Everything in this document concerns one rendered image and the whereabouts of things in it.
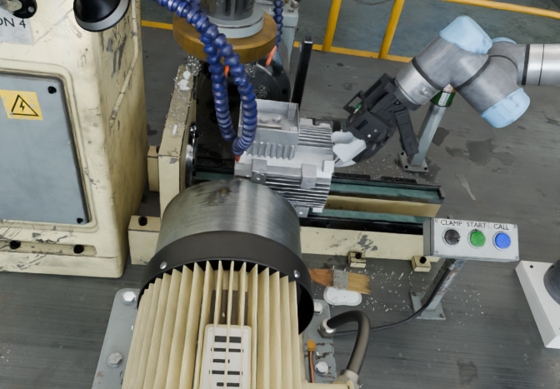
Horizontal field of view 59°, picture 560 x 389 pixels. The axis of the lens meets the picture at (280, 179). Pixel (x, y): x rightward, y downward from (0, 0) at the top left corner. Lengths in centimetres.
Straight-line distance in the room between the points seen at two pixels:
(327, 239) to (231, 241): 71
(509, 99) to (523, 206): 72
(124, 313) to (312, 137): 54
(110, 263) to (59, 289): 13
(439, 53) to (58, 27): 58
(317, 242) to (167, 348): 78
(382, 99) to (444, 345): 56
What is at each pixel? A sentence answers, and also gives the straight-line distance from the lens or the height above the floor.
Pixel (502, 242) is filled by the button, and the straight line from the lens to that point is 103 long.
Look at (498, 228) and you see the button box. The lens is 103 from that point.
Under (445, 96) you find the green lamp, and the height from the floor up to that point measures 106.
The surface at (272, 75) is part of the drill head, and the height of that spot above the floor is 111.
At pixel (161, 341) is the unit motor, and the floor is 134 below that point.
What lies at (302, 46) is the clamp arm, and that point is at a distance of 107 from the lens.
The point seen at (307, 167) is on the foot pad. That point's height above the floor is 107.
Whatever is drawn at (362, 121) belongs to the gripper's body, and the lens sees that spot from 92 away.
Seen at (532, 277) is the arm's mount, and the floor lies 84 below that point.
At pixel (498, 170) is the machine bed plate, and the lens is 167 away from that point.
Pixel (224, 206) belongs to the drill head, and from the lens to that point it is 78.
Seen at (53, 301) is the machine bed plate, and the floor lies 80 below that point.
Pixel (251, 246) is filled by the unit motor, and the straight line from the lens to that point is 47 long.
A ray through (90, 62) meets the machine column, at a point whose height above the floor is 133.
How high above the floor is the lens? 173
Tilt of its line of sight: 43 degrees down
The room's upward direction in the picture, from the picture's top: 11 degrees clockwise
